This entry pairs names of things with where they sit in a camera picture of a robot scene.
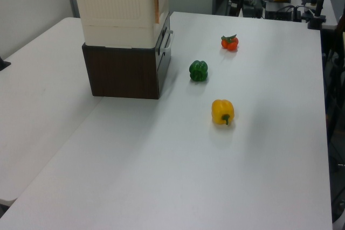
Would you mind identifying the black box front door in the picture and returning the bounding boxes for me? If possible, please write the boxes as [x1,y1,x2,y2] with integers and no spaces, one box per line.
[156,12,173,96]

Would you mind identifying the cream plastic cabinet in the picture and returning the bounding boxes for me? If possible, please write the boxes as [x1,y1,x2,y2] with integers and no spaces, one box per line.
[70,0,170,48]

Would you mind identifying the red tomatoes with green stem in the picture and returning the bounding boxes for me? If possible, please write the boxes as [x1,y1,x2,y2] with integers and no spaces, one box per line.
[220,33,240,52]

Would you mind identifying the black electronics box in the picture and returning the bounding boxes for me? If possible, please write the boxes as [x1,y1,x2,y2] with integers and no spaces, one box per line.
[264,0,302,22]

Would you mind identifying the green bell pepper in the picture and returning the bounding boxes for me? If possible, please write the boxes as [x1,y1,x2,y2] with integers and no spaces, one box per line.
[189,60,209,82]

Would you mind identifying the black pole with clamp base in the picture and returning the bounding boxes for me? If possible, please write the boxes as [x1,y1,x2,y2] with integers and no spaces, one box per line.
[307,0,332,30]

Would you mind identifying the yellow bell pepper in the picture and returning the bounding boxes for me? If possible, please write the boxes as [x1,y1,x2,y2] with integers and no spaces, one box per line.
[211,99,235,126]

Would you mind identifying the dark brown wooden box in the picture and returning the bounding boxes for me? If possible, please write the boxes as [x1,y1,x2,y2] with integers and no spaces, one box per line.
[81,11,173,100]

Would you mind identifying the black clamp foot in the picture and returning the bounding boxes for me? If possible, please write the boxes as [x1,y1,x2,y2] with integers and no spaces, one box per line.
[0,57,12,72]

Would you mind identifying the white bar handle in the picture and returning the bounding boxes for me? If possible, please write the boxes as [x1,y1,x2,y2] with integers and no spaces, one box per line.
[158,29,175,54]

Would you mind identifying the dark chair frame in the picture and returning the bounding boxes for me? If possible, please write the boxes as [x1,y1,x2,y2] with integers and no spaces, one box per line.
[322,6,345,222]

